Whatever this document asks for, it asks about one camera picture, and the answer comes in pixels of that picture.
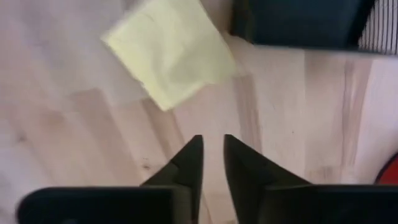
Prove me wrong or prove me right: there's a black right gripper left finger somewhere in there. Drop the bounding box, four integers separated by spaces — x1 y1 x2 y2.
16 134 205 224

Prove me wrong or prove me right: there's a black mesh desk organizer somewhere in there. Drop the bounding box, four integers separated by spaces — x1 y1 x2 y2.
229 0 398 57

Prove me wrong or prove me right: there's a yellow sticky note pad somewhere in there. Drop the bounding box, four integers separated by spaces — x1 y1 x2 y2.
99 0 239 112

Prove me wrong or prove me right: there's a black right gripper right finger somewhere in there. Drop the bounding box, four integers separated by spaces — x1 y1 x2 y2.
223 134 398 224

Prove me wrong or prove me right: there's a red desk lamp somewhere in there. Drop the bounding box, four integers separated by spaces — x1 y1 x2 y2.
374 152 398 185

